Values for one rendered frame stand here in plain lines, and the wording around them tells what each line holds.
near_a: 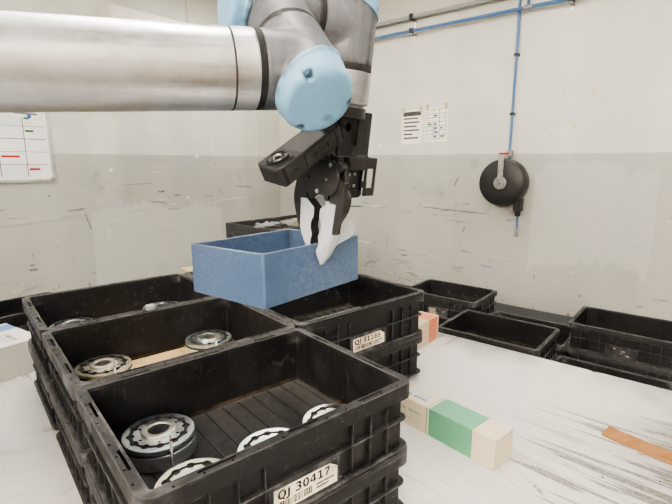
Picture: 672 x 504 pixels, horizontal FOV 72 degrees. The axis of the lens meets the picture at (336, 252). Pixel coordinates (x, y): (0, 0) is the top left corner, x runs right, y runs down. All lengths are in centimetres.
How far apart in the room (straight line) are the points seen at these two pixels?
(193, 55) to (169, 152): 415
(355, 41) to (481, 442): 72
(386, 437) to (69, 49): 61
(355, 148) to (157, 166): 393
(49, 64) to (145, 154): 403
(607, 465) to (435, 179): 340
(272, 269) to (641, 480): 76
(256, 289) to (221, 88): 26
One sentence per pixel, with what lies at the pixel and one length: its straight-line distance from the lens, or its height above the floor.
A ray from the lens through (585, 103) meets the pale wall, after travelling 384.
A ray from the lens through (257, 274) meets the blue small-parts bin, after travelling 58.
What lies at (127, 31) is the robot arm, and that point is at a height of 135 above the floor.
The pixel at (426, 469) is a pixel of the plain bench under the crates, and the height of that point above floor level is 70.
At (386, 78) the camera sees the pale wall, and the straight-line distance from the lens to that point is 454.
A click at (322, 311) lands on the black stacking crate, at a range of 134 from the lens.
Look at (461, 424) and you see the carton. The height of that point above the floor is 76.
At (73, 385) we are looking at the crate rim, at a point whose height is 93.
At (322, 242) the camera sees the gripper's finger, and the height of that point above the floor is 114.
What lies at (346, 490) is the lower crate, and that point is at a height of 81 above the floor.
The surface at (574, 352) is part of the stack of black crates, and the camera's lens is 221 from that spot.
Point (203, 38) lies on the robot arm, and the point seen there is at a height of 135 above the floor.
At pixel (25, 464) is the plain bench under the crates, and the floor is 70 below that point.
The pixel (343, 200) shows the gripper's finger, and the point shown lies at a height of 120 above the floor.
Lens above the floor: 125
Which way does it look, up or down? 11 degrees down
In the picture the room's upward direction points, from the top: straight up
